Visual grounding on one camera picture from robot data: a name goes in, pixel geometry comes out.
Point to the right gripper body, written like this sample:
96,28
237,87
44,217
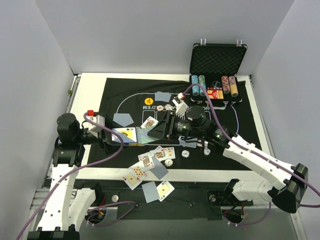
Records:
169,125

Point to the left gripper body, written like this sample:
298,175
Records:
104,139

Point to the face up jack card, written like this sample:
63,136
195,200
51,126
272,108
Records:
149,122

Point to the red white chip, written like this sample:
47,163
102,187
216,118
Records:
160,108

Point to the face up king card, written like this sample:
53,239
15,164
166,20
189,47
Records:
162,154

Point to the blue white chip stack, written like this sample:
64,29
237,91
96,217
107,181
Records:
185,153

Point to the yellow dealer button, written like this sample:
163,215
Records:
148,101

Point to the blue playing card deck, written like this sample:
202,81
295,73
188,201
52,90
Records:
129,135

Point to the king of diamonds card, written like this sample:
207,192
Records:
146,160

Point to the grey white chip stack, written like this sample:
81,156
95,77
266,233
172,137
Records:
168,162

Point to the ten of diamonds card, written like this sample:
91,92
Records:
139,170

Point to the ace of hearts card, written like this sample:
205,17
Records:
131,179

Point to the ace of spades card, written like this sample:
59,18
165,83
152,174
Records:
164,189

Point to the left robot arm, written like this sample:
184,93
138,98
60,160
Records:
63,216

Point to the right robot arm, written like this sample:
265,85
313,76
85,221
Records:
283,184

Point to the black poker table mat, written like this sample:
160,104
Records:
127,96

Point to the red orange card deck box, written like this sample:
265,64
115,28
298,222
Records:
215,94

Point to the blue chip row right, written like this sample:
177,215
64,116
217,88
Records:
202,82

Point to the blue chip row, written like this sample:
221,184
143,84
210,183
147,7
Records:
195,88
202,82

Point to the blue chip row left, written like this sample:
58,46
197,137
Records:
195,88

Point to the clear round button in case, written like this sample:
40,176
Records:
216,84

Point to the red chip row in case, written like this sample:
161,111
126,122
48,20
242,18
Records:
225,84

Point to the tan chip row in case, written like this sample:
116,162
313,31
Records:
233,86

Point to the black poker chip case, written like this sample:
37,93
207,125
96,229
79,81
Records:
214,60

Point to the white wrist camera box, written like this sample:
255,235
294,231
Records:
96,121

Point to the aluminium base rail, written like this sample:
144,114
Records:
284,200

